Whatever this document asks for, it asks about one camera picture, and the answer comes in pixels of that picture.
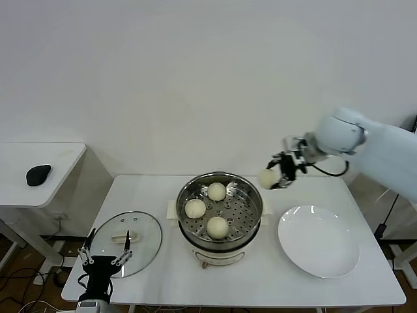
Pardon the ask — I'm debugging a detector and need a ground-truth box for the round glass pot lid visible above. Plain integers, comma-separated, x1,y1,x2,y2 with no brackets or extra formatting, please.
87,211,163,279

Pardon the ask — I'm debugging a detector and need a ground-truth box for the round white plate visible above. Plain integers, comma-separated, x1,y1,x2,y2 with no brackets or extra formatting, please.
278,205,361,279

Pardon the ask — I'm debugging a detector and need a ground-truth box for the black computer mouse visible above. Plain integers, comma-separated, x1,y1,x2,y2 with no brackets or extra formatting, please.
25,164,52,187

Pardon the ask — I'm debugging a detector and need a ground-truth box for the perforated steel steamer basket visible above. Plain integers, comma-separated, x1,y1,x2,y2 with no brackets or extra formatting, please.
177,171,263,243

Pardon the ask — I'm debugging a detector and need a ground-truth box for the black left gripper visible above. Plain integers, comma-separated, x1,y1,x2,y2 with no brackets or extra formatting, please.
77,228,134,301

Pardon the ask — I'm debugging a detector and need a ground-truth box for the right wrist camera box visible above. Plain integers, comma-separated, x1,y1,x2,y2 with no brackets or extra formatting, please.
281,136,309,166

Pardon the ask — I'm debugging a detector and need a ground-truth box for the white side table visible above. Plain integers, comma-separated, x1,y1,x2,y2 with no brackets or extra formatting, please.
0,142,114,271

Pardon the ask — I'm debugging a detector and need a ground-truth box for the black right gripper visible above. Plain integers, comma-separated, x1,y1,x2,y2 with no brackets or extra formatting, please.
267,151,299,190

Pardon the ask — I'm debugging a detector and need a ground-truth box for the cream electric cooker base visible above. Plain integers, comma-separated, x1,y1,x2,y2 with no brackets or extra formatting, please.
167,195,274,270

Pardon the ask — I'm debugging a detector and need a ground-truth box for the black power adapter cable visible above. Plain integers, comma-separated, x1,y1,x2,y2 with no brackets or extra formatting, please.
374,194,401,242

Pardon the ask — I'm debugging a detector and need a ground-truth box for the white steamed baozi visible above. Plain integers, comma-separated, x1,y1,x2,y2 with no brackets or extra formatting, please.
259,168,280,190
206,216,229,240
208,182,226,201
184,199,207,219

